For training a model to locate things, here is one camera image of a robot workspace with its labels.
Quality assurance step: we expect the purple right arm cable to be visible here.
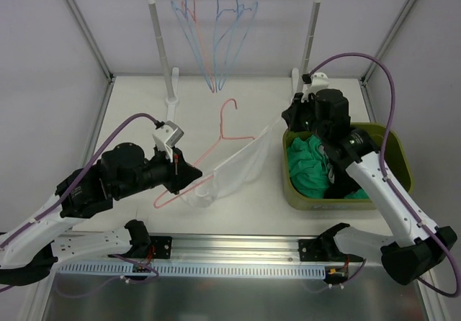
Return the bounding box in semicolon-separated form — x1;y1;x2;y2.
305;51;458;297

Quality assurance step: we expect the grey tank top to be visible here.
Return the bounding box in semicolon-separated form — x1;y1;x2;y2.
318;145;335;184

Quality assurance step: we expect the light blue wire hanger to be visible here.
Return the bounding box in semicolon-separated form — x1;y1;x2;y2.
171;0;216;94

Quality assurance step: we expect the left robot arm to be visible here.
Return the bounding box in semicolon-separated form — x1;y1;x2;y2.
1;143;202;286

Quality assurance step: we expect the white clothes rack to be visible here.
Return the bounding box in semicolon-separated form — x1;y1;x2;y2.
146;0;322;121

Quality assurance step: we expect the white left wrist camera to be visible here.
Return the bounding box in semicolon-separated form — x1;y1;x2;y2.
152;121;184;161

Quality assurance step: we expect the aluminium mounting rail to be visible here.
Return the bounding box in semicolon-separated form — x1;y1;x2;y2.
53;231;397;264

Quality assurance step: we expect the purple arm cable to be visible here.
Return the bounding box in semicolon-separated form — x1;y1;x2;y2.
305;51;458;297
0;113;161;293

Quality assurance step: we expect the white slotted cable duct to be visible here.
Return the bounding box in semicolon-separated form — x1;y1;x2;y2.
59;261;326;280

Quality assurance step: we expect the pink wire hanger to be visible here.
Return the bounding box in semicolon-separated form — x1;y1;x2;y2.
182;0;217;94

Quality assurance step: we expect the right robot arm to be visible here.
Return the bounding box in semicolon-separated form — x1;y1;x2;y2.
282;89;460;285

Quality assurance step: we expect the white tank top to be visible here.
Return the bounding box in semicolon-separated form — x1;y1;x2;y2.
181;118;281;207

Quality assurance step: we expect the green tank top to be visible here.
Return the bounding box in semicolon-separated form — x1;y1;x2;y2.
286;136;369;199

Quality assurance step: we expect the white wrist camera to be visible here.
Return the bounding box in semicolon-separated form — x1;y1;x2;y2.
301;72;330;102
152;121;184;161

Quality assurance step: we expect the olive green plastic basin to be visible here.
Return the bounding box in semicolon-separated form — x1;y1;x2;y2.
282;123;412;211

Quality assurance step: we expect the black tank top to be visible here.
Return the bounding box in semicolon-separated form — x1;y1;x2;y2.
323;170;361;199

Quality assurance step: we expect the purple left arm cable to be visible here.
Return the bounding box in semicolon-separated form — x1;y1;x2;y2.
0;113;161;293

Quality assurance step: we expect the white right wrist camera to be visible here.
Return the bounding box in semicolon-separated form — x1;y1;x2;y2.
301;72;330;102

